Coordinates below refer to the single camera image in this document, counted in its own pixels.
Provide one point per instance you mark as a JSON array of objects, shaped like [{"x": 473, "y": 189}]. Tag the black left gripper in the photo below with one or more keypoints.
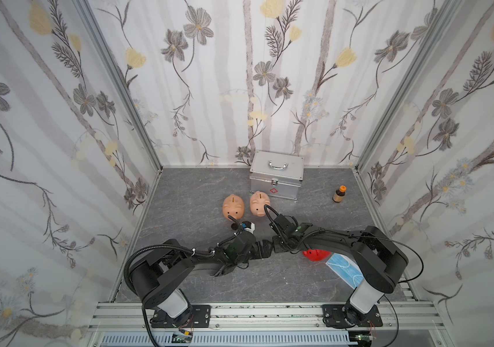
[{"x": 255, "y": 249}]

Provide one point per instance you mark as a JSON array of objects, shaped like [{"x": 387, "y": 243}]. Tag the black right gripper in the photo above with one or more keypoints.
[{"x": 279, "y": 243}]

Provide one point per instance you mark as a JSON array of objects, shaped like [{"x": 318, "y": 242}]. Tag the red piggy bank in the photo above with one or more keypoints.
[{"x": 317, "y": 255}]

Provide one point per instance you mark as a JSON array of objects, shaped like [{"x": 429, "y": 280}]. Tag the pink piggy bank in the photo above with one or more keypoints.
[
  {"x": 233, "y": 206},
  {"x": 257, "y": 202}
]

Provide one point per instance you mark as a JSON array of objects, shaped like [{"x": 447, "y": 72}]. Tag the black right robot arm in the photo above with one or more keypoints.
[{"x": 379, "y": 258}]

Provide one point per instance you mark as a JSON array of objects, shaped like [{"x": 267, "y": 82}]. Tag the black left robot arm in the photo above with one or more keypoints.
[{"x": 154, "y": 273}]

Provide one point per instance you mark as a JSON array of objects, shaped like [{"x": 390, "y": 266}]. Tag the silver aluminium first aid case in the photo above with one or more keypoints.
[{"x": 278, "y": 175}]

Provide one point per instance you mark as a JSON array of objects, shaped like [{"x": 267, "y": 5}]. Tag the blue face mask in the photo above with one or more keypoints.
[{"x": 346, "y": 270}]

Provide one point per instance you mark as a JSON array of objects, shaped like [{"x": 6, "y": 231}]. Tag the small brown orange-capped bottle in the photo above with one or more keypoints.
[{"x": 340, "y": 194}]

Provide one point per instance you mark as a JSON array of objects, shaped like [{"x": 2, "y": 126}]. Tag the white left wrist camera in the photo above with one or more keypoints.
[{"x": 248, "y": 226}]

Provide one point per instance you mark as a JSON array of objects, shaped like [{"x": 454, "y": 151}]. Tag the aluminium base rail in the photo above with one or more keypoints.
[{"x": 270, "y": 324}]

